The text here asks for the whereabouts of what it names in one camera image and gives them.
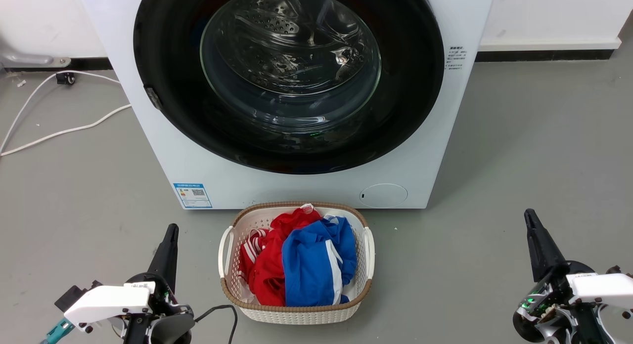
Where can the black round glass washer door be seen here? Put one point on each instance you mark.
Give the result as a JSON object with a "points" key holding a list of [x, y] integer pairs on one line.
{"points": [[165, 62]]}

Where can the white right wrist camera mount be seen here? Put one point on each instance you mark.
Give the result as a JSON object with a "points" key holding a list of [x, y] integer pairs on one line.
{"points": [[603, 287]]}

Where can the red garment with white stripes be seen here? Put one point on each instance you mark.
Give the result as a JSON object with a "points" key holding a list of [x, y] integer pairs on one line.
{"points": [[267, 270]]}

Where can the small printed text sticker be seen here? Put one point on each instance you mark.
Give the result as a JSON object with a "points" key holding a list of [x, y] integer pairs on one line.
{"points": [[456, 57]]}

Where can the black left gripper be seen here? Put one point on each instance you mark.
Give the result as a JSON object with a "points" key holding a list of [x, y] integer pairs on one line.
{"points": [[163, 299]]}

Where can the grey metal pipe bracket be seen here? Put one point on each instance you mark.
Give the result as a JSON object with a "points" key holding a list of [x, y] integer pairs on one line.
{"points": [[24, 59]]}

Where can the white front-load washing machine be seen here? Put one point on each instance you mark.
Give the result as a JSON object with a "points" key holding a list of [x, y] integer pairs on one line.
{"points": [[296, 191]]}

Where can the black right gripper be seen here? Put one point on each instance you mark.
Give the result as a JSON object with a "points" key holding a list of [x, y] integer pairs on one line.
{"points": [[549, 309]]}

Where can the round white filter cover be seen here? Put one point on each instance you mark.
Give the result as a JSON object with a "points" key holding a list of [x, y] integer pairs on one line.
{"points": [[383, 195]]}

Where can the blue energy label sticker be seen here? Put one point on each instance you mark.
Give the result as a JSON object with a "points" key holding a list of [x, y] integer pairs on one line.
{"points": [[193, 195]]}

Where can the white plastic laundry basket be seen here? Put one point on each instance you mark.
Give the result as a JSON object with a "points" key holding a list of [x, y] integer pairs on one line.
{"points": [[296, 315]]}

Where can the small black caster wheel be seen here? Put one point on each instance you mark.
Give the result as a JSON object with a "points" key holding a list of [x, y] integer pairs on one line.
{"points": [[65, 78]]}

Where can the blue garment with white stripe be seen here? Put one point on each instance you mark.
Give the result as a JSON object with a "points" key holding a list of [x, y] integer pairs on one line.
{"points": [[306, 265]]}

